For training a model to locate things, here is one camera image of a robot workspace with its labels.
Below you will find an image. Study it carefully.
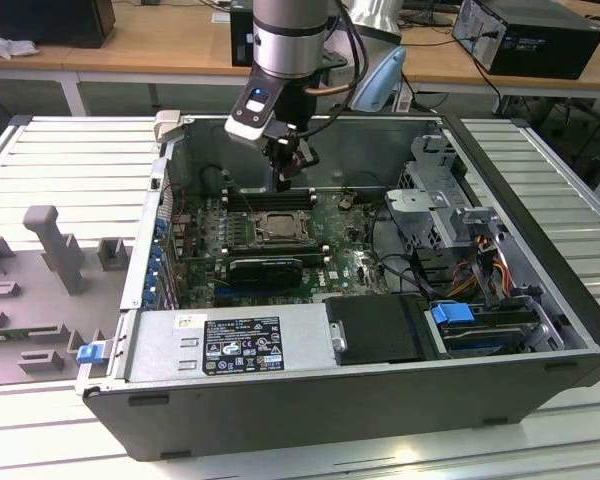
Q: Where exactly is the black RAM slots bank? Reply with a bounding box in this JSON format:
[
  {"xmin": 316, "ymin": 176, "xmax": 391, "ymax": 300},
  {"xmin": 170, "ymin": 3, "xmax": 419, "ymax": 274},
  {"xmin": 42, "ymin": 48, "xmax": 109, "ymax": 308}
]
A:
[{"xmin": 222, "ymin": 185, "xmax": 317, "ymax": 212}]

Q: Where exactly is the white power strip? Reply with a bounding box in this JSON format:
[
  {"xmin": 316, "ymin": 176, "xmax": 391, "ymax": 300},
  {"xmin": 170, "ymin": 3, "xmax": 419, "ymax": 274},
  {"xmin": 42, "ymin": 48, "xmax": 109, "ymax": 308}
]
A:
[{"xmin": 392, "ymin": 78, "xmax": 414, "ymax": 114}]

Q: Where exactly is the black plastic air shroud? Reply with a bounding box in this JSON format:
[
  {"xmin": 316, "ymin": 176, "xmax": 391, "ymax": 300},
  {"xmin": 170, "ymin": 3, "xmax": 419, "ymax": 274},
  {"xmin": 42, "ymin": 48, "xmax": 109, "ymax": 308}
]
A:
[{"xmin": 323, "ymin": 293, "xmax": 429, "ymax": 365}]

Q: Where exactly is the green motherboard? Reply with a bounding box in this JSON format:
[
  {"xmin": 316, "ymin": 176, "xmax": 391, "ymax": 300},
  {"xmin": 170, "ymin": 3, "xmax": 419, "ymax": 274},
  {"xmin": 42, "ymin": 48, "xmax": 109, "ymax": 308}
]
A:
[{"xmin": 177, "ymin": 188, "xmax": 399, "ymax": 310}]

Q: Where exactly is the grey parts rack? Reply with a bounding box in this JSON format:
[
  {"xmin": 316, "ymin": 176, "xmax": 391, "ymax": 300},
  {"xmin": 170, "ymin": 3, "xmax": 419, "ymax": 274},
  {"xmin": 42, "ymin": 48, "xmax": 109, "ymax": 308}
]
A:
[{"xmin": 0, "ymin": 204, "xmax": 134, "ymax": 387}]

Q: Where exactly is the open black PC case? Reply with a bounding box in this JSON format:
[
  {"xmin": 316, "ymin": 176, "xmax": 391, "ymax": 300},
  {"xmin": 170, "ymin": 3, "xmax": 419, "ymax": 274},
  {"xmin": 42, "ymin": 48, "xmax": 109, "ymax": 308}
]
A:
[{"xmin": 75, "ymin": 110, "xmax": 600, "ymax": 464}]

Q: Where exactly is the hard disk drive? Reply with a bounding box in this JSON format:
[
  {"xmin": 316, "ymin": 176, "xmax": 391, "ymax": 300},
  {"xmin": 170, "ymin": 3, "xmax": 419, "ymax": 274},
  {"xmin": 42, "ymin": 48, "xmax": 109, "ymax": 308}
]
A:
[{"xmin": 439, "ymin": 324, "xmax": 525, "ymax": 357}]

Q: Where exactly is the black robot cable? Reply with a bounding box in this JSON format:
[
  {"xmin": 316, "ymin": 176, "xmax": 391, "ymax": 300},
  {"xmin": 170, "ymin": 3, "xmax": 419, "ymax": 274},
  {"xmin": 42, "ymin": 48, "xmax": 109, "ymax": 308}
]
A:
[{"xmin": 294, "ymin": 0, "xmax": 364, "ymax": 139}]

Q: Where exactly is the metal socket cover frame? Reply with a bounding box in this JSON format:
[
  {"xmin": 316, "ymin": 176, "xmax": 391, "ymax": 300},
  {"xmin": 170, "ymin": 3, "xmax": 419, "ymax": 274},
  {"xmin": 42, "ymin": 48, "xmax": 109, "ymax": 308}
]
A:
[{"xmin": 252, "ymin": 209, "xmax": 315, "ymax": 247}]

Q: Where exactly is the grey power supply unit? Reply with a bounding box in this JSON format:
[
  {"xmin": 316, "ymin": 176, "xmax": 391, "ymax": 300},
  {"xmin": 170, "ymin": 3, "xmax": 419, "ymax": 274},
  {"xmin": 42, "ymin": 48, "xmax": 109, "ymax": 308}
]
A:
[{"xmin": 123, "ymin": 304, "xmax": 342, "ymax": 385}]

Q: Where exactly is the black desktop computer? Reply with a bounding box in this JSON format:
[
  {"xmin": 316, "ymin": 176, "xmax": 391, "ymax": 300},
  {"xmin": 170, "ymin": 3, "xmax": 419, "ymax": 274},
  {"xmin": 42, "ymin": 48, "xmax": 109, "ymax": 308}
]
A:
[{"xmin": 451, "ymin": 0, "xmax": 600, "ymax": 81}]

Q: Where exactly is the silver metal drive cage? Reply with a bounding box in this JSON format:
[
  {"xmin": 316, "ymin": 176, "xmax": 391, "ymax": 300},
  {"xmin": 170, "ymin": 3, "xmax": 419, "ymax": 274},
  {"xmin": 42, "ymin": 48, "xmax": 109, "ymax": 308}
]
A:
[{"xmin": 383, "ymin": 133, "xmax": 499, "ymax": 254}]

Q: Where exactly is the crumpled white paper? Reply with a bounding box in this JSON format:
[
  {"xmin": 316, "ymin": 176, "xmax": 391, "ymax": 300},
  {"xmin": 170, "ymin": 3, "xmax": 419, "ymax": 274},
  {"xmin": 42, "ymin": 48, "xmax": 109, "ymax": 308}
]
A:
[{"xmin": 0, "ymin": 27, "xmax": 40, "ymax": 60}]

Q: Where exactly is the blue disk carrier handle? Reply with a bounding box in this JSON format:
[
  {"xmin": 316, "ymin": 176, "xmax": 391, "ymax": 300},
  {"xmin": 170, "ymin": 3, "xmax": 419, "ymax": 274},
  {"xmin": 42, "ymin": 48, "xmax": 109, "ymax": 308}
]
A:
[{"xmin": 428, "ymin": 301, "xmax": 475, "ymax": 347}]

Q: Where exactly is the pale blue teach pendant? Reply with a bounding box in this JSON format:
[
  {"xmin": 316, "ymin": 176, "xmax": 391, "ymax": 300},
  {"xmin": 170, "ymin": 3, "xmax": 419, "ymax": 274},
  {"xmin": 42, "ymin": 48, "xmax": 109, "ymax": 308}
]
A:
[{"xmin": 352, "ymin": 47, "xmax": 407, "ymax": 112}]

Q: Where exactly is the silver square CPU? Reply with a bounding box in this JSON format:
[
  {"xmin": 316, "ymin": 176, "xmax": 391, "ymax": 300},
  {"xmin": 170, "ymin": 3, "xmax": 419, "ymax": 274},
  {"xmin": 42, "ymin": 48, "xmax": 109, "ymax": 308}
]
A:
[{"xmin": 259, "ymin": 212, "xmax": 302, "ymax": 237}]

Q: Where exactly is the CPU socket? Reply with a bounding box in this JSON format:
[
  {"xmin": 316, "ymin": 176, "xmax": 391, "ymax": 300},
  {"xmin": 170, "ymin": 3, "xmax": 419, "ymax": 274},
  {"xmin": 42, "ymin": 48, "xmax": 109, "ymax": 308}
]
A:
[{"xmin": 249, "ymin": 208, "xmax": 316, "ymax": 249}]

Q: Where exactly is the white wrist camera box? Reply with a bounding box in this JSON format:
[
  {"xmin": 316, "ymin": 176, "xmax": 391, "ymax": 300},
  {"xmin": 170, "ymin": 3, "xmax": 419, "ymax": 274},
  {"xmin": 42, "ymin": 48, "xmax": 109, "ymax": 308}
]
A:
[{"xmin": 223, "ymin": 74, "xmax": 287, "ymax": 144}]

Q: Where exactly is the black box on desk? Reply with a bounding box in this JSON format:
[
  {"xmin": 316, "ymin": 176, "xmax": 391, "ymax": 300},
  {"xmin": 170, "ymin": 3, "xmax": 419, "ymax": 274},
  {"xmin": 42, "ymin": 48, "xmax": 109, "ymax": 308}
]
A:
[{"xmin": 0, "ymin": 0, "xmax": 117, "ymax": 50}]

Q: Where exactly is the small black tower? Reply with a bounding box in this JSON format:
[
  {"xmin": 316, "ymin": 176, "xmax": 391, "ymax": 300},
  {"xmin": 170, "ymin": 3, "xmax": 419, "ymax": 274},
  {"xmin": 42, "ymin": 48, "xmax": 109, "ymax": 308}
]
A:
[{"xmin": 229, "ymin": 0, "xmax": 256, "ymax": 69}]

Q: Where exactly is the black data cable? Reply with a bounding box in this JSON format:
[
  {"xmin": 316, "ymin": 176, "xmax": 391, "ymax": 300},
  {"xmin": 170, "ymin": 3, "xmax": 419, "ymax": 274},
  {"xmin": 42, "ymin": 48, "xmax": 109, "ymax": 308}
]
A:
[{"xmin": 368, "ymin": 199, "xmax": 424, "ymax": 297}]

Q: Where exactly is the wooden desk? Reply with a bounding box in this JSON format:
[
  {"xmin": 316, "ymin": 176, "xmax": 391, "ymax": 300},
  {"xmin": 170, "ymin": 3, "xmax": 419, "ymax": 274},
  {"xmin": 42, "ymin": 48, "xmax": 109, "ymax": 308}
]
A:
[{"xmin": 0, "ymin": 0, "xmax": 600, "ymax": 120}]

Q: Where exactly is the black graphics card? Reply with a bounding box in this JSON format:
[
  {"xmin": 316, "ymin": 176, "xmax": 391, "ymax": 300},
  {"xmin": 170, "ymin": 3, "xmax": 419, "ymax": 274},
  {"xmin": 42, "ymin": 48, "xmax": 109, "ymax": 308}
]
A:
[{"xmin": 227, "ymin": 257, "xmax": 305, "ymax": 290}]

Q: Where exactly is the orange yellow wire bundle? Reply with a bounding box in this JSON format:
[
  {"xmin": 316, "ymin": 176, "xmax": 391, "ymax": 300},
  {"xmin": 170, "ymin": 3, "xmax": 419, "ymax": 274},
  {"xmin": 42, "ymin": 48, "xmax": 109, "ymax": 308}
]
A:
[{"xmin": 449, "ymin": 238, "xmax": 512, "ymax": 301}]

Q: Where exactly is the grey case release handle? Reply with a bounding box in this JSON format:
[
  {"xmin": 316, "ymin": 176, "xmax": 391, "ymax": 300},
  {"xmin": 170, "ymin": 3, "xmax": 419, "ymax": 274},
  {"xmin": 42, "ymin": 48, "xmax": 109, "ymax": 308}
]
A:
[{"xmin": 152, "ymin": 109, "xmax": 184, "ymax": 147}]

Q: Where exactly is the blue case latch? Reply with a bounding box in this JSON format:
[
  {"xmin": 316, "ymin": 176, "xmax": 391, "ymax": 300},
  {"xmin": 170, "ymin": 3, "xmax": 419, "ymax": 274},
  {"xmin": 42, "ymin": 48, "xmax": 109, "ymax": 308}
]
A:
[{"xmin": 76, "ymin": 343, "xmax": 107, "ymax": 366}]

